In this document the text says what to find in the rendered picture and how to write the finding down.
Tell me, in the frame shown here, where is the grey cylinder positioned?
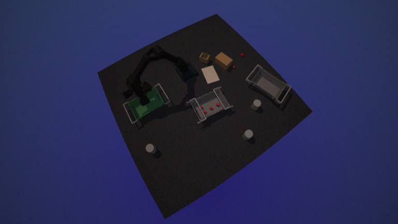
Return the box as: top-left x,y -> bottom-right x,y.
146,144 -> 157,153
243,130 -> 253,140
251,100 -> 261,110

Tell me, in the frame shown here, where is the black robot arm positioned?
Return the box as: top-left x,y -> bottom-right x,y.
121,45 -> 189,99

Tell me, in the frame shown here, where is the small brown open box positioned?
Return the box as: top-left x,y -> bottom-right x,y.
199,53 -> 210,64

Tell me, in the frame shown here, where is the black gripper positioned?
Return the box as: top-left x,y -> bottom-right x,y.
135,88 -> 150,106

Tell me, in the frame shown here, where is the brown rectangular box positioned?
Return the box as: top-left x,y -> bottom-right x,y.
215,52 -> 233,70

